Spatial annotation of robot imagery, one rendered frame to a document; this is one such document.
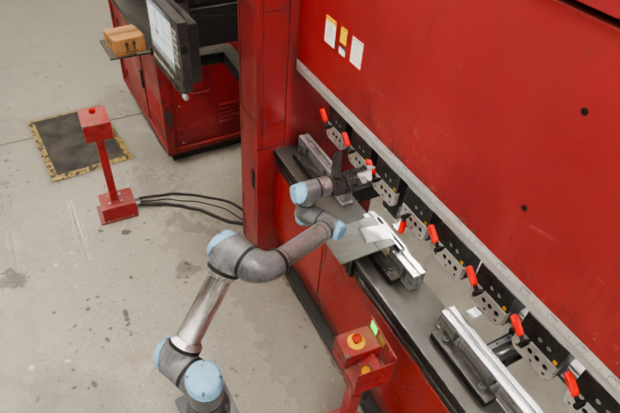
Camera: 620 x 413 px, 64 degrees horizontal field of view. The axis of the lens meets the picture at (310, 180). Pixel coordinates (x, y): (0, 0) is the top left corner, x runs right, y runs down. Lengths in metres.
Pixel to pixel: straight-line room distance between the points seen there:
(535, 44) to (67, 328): 2.73
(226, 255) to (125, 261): 1.84
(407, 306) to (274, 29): 1.35
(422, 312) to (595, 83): 1.16
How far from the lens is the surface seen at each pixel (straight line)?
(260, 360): 2.89
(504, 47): 1.42
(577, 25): 1.29
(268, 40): 2.39
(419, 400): 2.18
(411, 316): 2.06
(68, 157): 4.32
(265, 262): 1.59
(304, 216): 1.90
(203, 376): 1.73
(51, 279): 3.45
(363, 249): 2.07
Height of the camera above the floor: 2.52
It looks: 40 degrees down
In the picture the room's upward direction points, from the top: 5 degrees clockwise
